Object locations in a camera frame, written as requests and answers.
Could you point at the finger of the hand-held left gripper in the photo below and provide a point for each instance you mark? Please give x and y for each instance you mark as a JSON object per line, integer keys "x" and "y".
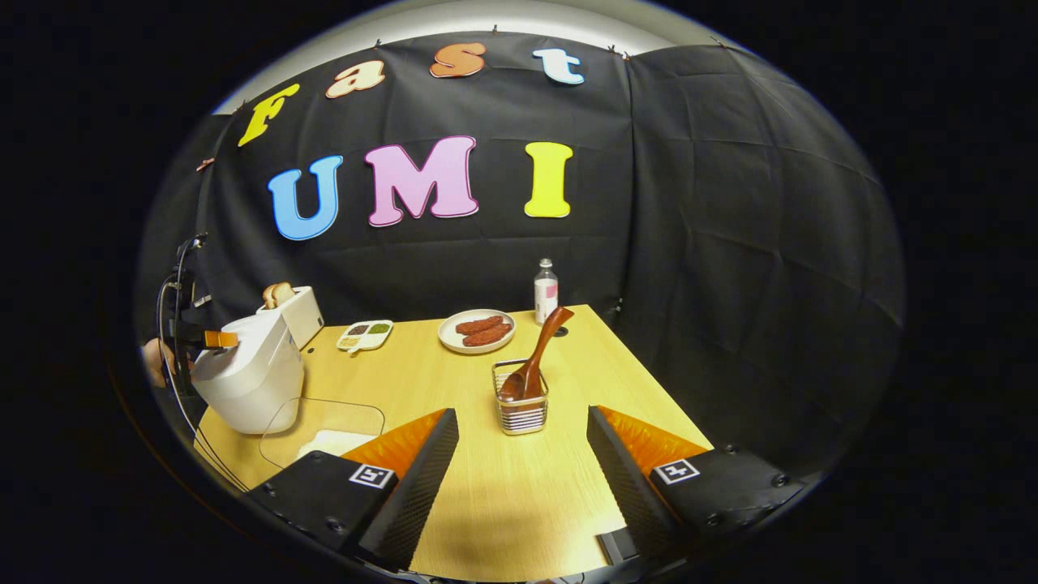
{"x": 220, "y": 338}

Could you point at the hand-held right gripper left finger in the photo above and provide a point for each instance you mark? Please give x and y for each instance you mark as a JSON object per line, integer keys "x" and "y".
{"x": 413, "y": 487}

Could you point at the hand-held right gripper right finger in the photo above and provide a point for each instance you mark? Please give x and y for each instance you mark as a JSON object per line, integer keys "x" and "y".
{"x": 632, "y": 487}

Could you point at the white rice cooker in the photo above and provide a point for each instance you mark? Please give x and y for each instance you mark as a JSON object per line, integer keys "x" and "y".
{"x": 243, "y": 381}

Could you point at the clear rice container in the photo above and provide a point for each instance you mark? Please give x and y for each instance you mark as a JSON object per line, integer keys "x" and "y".
{"x": 324, "y": 414}

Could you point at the brown wooden spoon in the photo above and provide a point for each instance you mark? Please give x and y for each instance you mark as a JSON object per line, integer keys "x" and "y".
{"x": 542, "y": 345}

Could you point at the toasted bread slice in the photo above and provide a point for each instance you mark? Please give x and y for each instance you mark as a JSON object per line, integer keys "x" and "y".
{"x": 285, "y": 294}
{"x": 270, "y": 297}

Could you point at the white toaster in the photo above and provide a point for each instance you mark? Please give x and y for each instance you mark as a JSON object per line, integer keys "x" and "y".
{"x": 304, "y": 320}

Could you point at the white divided bean dish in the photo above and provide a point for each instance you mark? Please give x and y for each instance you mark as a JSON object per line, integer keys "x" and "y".
{"x": 365, "y": 337}

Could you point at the white round plate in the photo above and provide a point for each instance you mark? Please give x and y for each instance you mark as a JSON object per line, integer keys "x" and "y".
{"x": 448, "y": 337}

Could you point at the red meat patty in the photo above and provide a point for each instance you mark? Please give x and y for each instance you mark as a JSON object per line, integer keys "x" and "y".
{"x": 478, "y": 325}
{"x": 489, "y": 336}

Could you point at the clear bottle with pink label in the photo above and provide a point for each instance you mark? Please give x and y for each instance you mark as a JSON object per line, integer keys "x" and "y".
{"x": 546, "y": 296}

